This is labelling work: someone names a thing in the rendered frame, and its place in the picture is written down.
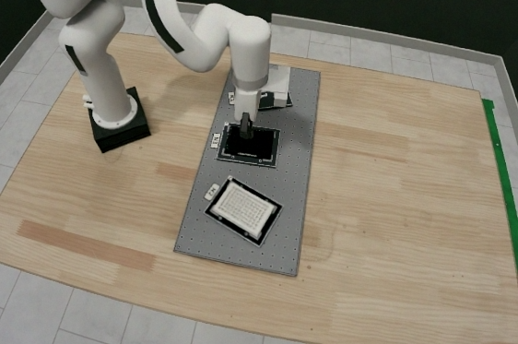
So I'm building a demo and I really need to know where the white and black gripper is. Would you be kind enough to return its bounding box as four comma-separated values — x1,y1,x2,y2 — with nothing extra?
232,81,262,139

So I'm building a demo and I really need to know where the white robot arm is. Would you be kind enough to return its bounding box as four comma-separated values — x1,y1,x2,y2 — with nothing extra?
41,0,290,129

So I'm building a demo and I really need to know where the white name sign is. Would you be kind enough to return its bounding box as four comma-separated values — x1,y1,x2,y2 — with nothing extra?
204,183,221,202
228,91,235,105
210,133,221,148

